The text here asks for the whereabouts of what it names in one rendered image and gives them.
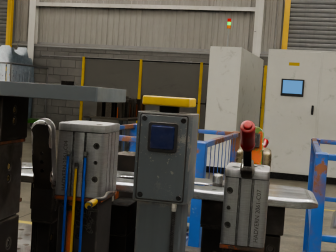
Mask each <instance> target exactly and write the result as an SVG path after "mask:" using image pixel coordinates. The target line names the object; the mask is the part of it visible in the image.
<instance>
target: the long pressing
mask: <svg viewBox="0 0 336 252"><path fill-rule="evenodd" d="M31 169H33V164H32V163H31V162H22V165H21V182H25V183H33V170H31ZM128 178H129V179H128ZM212 183H213V179H207V178H196V177H195V180H194V184H195V185H194V195H193V199H199V200H210V201H220V202H223V200H224V186H225V181H224V180H223V184H222V186H211V185H212ZM203 185H205V186H203ZM133 187H134V172H130V171H119V170H117V176H116V190H117V192H128V193H133ZM268 206H271V207H281V208H292V209H316V208H318V202H317V200H316V198H315V196H314V194H313V192H311V191H310V190H307V189H304V188H301V187H295V186H284V185H273V184H270V185H269V193H268Z"/></svg>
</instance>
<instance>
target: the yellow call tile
mask: <svg viewBox="0 0 336 252"><path fill-rule="evenodd" d="M142 104H143V105H151V106H159V112H164V113H180V108H194V107H196V99H195V98H184V97H172V96H153V95H144V96H143V97H142Z"/></svg>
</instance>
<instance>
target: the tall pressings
mask: <svg viewBox="0 0 336 252"><path fill-rule="evenodd" d="M0 62H9V63H18V64H25V65H32V66H33V62H32V59H31V58H29V56H28V50H27V48H26V47H18V48H17V50H16V49H14V48H13V47H11V46H10V45H1V46H0ZM9 74H10V64H7V65H6V63H0V81H7V82H9V81H10V76H9ZM2 75H3V76H2ZM34 81H35V78H34V67H31V66H24V65H16V64H12V68H11V82H23V83H34ZM32 101H33V98H32V97H29V100H28V119H29V118H30V117H31V111H32Z"/></svg>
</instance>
